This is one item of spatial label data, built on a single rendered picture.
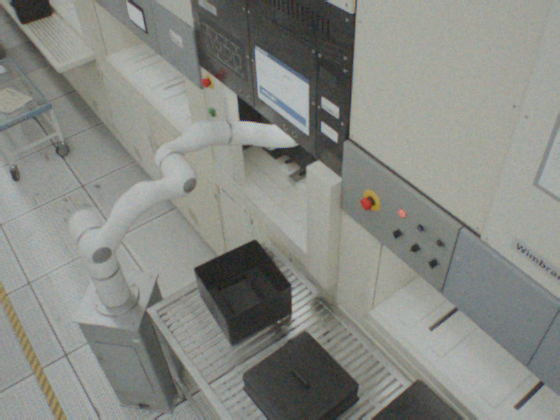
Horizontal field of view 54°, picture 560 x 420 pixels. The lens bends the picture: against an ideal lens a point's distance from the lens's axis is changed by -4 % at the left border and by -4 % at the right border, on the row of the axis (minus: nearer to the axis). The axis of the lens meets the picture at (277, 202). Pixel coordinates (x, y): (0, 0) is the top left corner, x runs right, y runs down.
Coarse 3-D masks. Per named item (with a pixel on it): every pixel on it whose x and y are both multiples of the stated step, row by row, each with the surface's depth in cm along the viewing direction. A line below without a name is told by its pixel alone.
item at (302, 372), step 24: (264, 360) 193; (288, 360) 192; (312, 360) 192; (264, 384) 186; (288, 384) 186; (312, 384) 185; (336, 384) 185; (264, 408) 185; (288, 408) 180; (312, 408) 179; (336, 408) 182
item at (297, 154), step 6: (282, 150) 250; (288, 150) 247; (294, 150) 243; (300, 150) 240; (306, 150) 237; (288, 156) 248; (294, 156) 244; (300, 156) 241; (306, 156) 238; (312, 156) 235; (288, 162) 251; (300, 162) 242; (306, 162) 239; (312, 162) 236; (306, 168) 240; (300, 174) 244; (306, 174) 246
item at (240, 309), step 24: (216, 264) 219; (240, 264) 227; (264, 264) 225; (216, 288) 226; (240, 288) 226; (264, 288) 226; (288, 288) 205; (216, 312) 207; (240, 312) 198; (264, 312) 206; (288, 312) 216; (240, 336) 208
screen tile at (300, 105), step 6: (282, 72) 177; (282, 78) 178; (288, 78) 175; (294, 78) 172; (288, 84) 177; (294, 84) 174; (294, 90) 175; (300, 90) 173; (288, 96) 180; (300, 96) 174; (288, 102) 182; (294, 102) 179; (300, 102) 176; (300, 108) 178
